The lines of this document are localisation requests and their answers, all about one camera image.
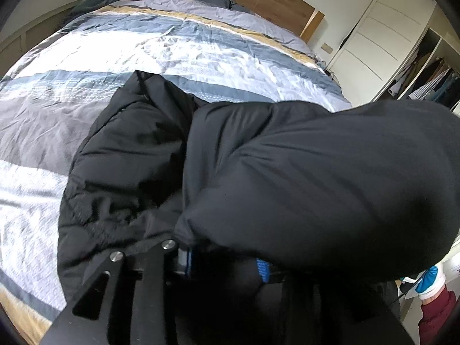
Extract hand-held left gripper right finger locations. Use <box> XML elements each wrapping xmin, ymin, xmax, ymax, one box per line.
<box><xmin>255</xmin><ymin>258</ymin><xmax>363</xmax><ymax>345</ymax></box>

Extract blue-grey crumpled cloth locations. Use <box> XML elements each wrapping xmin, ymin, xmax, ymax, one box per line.
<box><xmin>66</xmin><ymin>0</ymin><xmax>121</xmax><ymax>17</ymax></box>

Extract wooden panelled window ledge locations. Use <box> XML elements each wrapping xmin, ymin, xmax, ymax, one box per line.
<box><xmin>0</xmin><ymin>0</ymin><xmax>84</xmax><ymax>80</ymax></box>

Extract bed with striped duvet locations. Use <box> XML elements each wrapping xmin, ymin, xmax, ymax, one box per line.
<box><xmin>0</xmin><ymin>0</ymin><xmax>353</xmax><ymax>331</ymax></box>

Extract black puffer coat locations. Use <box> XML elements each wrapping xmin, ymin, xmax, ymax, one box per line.
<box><xmin>57</xmin><ymin>70</ymin><xmax>460</xmax><ymax>317</ymax></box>

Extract row of hanging clothes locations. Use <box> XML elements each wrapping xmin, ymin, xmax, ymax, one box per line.
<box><xmin>390</xmin><ymin>54</ymin><xmax>460</xmax><ymax>110</ymax></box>

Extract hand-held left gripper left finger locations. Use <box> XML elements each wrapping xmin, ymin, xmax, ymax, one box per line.
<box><xmin>41</xmin><ymin>239</ymin><xmax>195</xmax><ymax>345</ymax></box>

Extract white wardrobe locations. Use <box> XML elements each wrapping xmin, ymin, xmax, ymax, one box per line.
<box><xmin>325</xmin><ymin>0</ymin><xmax>460</xmax><ymax>116</ymax></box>

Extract person's right hand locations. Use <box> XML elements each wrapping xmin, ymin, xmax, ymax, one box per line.
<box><xmin>400</xmin><ymin>264</ymin><xmax>448</xmax><ymax>300</ymax></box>

